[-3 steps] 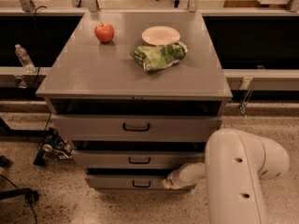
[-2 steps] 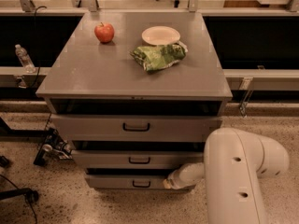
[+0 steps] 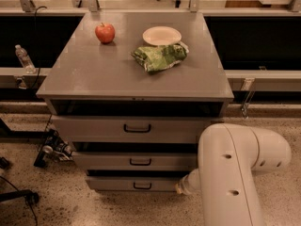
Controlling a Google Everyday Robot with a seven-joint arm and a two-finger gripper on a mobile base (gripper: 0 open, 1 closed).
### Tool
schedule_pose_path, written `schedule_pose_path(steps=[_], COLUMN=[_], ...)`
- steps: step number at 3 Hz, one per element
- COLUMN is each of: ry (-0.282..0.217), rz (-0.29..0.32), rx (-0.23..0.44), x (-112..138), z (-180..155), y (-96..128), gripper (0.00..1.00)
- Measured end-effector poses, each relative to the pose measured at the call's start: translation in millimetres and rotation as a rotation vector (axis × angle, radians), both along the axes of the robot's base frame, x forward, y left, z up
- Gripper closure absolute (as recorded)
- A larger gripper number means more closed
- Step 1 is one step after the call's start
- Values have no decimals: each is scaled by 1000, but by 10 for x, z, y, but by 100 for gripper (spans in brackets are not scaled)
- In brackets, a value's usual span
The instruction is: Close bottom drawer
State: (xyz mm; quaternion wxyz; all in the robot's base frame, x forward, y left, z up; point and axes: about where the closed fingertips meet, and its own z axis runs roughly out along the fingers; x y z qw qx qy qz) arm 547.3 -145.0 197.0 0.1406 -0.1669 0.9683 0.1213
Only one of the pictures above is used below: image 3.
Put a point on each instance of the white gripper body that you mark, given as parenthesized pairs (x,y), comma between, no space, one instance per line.
(189,184)

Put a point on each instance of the grey bottom drawer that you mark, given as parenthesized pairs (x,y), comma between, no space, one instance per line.
(151,184)

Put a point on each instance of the grey drawer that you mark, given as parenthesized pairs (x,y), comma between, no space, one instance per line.
(135,161)
(131,129)
(151,184)

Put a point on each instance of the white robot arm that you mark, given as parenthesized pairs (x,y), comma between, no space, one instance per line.
(228,154)

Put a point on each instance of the grey middle drawer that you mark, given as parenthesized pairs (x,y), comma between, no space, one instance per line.
(135,161)

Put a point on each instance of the grey metal drawer cabinet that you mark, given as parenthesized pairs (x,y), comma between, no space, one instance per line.
(91,78)

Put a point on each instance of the grey top drawer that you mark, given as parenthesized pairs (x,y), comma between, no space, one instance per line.
(131,129)

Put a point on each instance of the green chip bag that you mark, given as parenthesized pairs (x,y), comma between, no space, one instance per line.
(154,59)

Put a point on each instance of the black chair leg with caster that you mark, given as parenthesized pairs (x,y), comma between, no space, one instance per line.
(31,198)

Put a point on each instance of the white paper plate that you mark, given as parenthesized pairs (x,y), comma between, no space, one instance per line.
(161,35)

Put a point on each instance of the red apple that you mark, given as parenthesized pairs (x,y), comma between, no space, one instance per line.
(105,32)

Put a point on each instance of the clear plastic water bottle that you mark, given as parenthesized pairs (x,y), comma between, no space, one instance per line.
(24,59)

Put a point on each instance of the metal clamp bracket on rail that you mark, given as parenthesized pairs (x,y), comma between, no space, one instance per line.
(248,88)

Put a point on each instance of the black floor device with cables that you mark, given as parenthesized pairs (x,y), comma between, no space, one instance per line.
(54,147)

